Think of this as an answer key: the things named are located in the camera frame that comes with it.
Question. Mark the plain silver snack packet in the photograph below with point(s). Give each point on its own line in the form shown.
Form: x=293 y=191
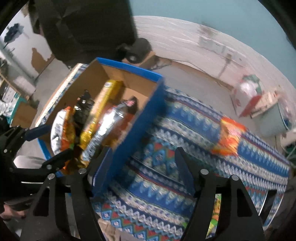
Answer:
x=108 y=125

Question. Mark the person's left hand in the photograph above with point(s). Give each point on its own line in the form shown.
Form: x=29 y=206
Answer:
x=11 y=212

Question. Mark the white and red bag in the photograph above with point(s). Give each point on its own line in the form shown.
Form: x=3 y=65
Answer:
x=246 y=95

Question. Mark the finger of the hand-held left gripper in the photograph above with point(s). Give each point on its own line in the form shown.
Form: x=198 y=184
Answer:
x=61 y=158
x=39 y=133

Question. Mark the dark red snack packet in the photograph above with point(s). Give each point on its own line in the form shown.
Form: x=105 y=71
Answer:
x=131 y=104

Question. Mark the grey laundry basket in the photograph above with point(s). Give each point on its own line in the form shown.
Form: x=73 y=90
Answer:
x=272 y=122

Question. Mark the silver and orange snack packet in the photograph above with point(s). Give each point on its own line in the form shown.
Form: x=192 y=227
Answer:
x=56 y=129

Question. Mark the dark blue hanging garment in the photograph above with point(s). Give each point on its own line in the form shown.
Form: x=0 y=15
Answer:
x=13 y=32

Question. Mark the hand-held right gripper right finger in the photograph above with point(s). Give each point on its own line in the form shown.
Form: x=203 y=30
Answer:
x=186 y=172

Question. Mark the long yellow snack packet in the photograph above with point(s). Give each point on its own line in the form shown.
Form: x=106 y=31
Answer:
x=104 y=104

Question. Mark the white wall socket strip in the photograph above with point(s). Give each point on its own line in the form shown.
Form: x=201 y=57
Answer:
x=219 y=47

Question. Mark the white roll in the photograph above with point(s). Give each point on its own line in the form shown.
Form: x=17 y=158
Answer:
x=24 y=85

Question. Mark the teal-edged table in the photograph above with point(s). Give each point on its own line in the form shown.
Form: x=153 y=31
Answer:
x=22 y=113

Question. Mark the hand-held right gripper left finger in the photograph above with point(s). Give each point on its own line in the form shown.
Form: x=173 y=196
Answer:
x=103 y=172

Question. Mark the black and yellow snack packet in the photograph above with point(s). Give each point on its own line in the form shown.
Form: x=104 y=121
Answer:
x=83 y=104

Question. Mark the blue patterned mat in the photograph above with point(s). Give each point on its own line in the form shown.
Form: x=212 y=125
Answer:
x=161 y=139

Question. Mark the blue cardboard box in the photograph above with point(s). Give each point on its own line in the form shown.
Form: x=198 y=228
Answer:
x=143 y=120

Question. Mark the green snack packet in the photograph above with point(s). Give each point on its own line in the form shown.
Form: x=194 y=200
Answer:
x=214 y=215

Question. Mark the orange and red snack packet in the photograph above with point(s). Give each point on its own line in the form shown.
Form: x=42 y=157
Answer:
x=229 y=136

